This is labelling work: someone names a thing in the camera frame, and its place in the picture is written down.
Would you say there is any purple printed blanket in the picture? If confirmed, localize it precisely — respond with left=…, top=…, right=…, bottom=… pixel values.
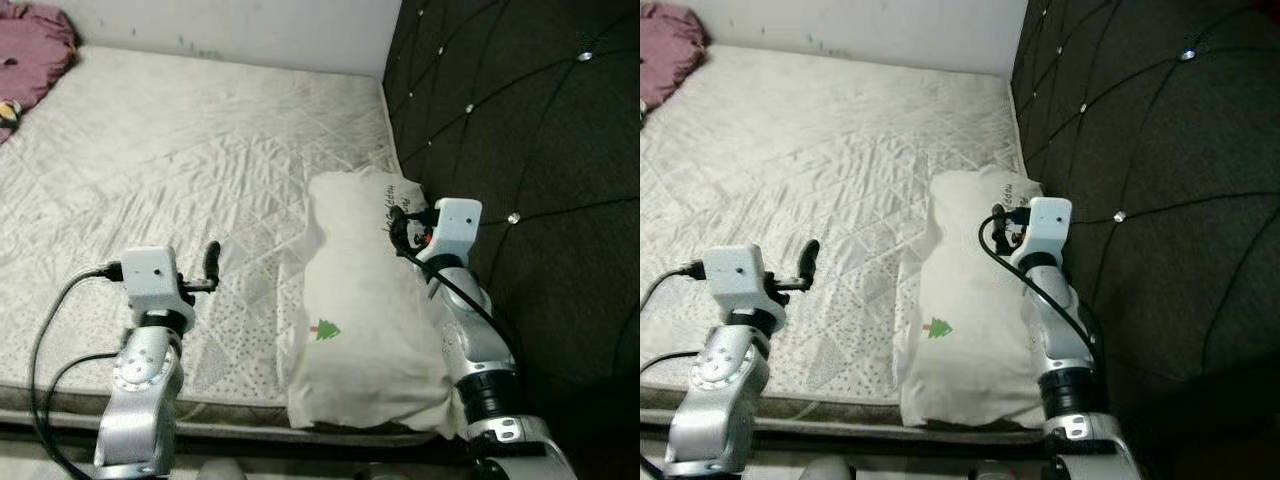
left=0, top=0, right=79, bottom=146
left=640, top=0, right=709, bottom=113

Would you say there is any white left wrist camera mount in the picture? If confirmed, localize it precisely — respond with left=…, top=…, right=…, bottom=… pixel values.
left=120, top=246, right=197, bottom=313
left=700, top=245, right=779, bottom=311

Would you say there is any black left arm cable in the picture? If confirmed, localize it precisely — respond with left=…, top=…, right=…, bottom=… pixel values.
left=42, top=350, right=126, bottom=421
left=640, top=350, right=706, bottom=376

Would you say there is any white quilted mattress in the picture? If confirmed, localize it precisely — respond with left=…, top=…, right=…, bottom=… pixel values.
left=0, top=45, right=446, bottom=406
left=640, top=42, right=1041, bottom=406

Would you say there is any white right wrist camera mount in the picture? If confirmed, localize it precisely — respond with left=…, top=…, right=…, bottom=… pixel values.
left=418, top=198, right=483, bottom=266
left=1010, top=197, right=1073, bottom=266

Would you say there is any black left wrist camera cable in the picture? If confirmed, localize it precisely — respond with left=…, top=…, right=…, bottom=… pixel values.
left=28, top=262, right=124, bottom=480
left=640, top=262, right=706, bottom=311

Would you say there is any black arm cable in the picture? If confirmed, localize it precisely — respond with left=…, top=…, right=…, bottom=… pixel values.
left=640, top=350, right=706, bottom=376
left=42, top=350, right=126, bottom=421
left=978, top=215, right=1096, bottom=351
left=395, top=240, right=521, bottom=371

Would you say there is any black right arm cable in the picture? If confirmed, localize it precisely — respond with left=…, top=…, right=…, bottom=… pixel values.
left=395, top=240, right=521, bottom=371
left=978, top=215, right=1096, bottom=351

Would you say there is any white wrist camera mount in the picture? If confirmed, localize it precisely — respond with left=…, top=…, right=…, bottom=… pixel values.
left=700, top=245, right=779, bottom=311
left=120, top=246, right=197, bottom=313
left=1010, top=197, right=1073, bottom=266
left=418, top=198, right=483, bottom=266

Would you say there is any dark bed base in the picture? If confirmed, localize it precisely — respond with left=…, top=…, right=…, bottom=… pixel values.
left=0, top=385, right=471, bottom=451
left=640, top=385, right=1051, bottom=446

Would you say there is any dark tufted headboard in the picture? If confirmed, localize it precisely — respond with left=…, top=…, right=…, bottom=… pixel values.
left=1010, top=0, right=1280, bottom=471
left=383, top=0, right=641, bottom=441

